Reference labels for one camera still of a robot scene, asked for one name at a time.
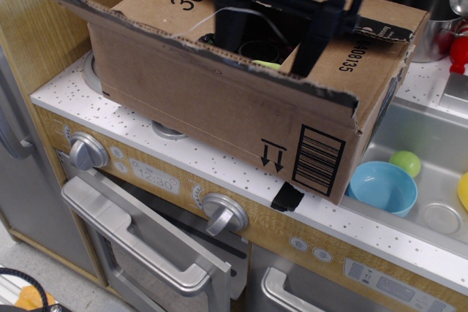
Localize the black cable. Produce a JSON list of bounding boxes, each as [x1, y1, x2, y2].
[[0, 267, 48, 309]]

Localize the grey toy fridge door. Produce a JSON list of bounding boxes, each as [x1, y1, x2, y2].
[[1, 56, 96, 277]]

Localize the green plastic ball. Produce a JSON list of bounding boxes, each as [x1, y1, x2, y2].
[[388, 151, 421, 178]]

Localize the grey oven door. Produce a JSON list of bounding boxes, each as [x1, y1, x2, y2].
[[61, 171, 249, 311]]

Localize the grey dishwasher door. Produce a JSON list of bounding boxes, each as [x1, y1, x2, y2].
[[246, 245, 467, 311]]

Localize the blue plastic bowl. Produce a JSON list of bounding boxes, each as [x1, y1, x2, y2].
[[346, 161, 418, 217]]

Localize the oven clock display panel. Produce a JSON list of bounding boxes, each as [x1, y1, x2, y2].
[[129, 158, 181, 195]]

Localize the silver toy sink basin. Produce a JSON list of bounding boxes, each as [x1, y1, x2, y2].
[[328, 96, 468, 251]]

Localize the red toy bottle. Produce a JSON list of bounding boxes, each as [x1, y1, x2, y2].
[[450, 22, 467, 75]]

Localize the silver stove knob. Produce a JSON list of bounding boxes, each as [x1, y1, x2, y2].
[[69, 132, 110, 171], [202, 193, 249, 237]]

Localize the left silver stove knob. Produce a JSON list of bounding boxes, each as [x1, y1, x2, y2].
[[69, 132, 110, 171]]

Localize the black tape piece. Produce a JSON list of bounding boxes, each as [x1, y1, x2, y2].
[[271, 182, 304, 212]]

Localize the orange object on floor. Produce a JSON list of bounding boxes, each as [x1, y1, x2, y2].
[[14, 285, 43, 311]]

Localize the yellow plastic ball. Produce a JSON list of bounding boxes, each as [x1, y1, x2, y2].
[[457, 172, 468, 210]]

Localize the large brown cardboard box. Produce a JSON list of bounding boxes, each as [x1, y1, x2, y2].
[[54, 0, 428, 203]]

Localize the silver stove burner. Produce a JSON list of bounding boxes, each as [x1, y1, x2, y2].
[[151, 121, 187, 140]]

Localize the right silver stove knob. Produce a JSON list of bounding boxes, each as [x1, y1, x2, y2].
[[202, 193, 249, 237]]

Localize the stainless steel pot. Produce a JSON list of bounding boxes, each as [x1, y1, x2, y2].
[[392, 0, 461, 63]]

